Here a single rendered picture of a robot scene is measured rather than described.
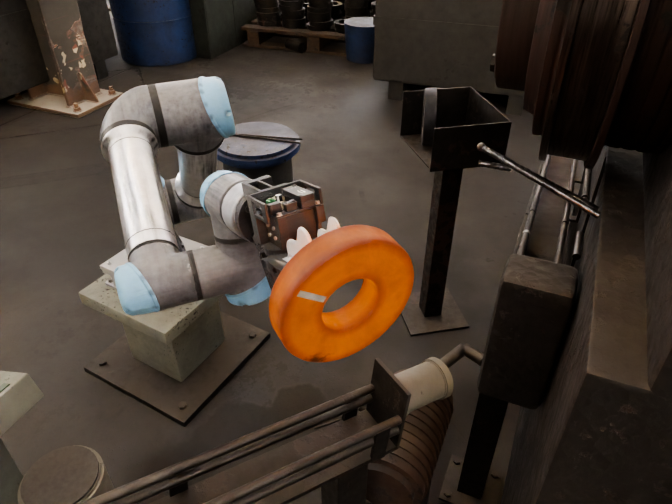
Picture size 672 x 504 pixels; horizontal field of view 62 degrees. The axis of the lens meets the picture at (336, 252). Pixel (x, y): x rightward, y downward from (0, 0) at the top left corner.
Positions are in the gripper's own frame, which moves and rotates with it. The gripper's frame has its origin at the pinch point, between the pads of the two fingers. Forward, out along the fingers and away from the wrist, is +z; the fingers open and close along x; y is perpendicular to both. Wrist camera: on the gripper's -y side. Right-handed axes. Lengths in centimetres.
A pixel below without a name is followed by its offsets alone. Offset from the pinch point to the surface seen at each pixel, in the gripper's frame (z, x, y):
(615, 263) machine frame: 7.5, 33.2, -7.7
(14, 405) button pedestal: -42, -37, -23
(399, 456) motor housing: -10.3, 10.4, -38.0
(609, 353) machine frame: 16.4, 19.9, -9.9
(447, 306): -86, 83, -73
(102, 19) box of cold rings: -374, 47, 39
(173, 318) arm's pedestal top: -88, -5, -41
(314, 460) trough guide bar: -3.6, -5.6, -23.6
